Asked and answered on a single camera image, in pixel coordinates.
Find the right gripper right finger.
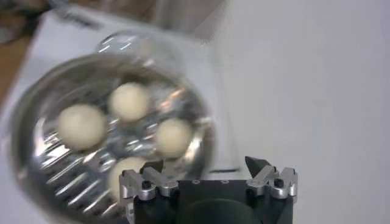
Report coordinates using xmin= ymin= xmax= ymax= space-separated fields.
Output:
xmin=244 ymin=155 xmax=299 ymax=203

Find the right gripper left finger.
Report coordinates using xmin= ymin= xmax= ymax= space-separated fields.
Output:
xmin=118 ymin=159 xmax=179 ymax=224

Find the white steamed baozi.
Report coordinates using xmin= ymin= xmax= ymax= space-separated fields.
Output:
xmin=154 ymin=117 xmax=193 ymax=159
xmin=108 ymin=82 xmax=152 ymax=122
xmin=57 ymin=103 xmax=107 ymax=152
xmin=108 ymin=156 xmax=150 ymax=203

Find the perforated steel steamer basket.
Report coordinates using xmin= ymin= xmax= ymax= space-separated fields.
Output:
xmin=10 ymin=53 xmax=217 ymax=224

